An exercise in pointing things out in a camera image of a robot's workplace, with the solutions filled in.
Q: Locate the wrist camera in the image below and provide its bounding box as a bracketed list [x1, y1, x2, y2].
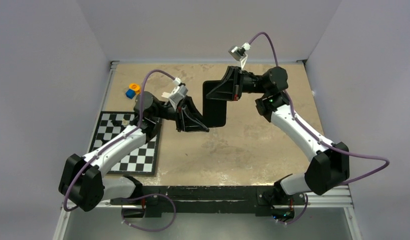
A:
[228, 42, 251, 69]
[161, 77, 188, 110]

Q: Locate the blue toy brick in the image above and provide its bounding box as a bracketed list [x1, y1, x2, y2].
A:
[125, 88, 136, 99]

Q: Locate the black phone case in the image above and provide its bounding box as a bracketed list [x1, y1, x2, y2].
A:
[202, 80, 227, 128]

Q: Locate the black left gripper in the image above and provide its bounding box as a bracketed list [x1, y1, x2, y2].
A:
[151, 94, 210, 132]

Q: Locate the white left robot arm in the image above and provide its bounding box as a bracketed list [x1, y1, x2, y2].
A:
[58, 91, 209, 212]

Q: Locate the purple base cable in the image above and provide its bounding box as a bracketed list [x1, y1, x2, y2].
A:
[120, 193, 177, 233]

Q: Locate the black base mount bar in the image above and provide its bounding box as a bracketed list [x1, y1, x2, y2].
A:
[110, 185, 305, 218]

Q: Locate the orange toy piece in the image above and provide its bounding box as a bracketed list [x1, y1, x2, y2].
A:
[129, 83, 141, 95]

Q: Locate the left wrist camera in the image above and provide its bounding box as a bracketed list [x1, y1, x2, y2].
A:
[161, 77, 188, 110]

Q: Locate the white chess piece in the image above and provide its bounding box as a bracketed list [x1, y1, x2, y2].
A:
[121, 118, 130, 127]

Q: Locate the black chess piece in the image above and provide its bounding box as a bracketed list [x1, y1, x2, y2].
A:
[111, 120, 121, 127]

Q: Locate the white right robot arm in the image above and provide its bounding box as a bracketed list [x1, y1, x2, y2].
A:
[203, 66, 350, 204]

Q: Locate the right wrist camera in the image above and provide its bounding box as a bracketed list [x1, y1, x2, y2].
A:
[228, 42, 251, 69]

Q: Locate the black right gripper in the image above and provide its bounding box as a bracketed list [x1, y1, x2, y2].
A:
[205, 67, 268, 103]

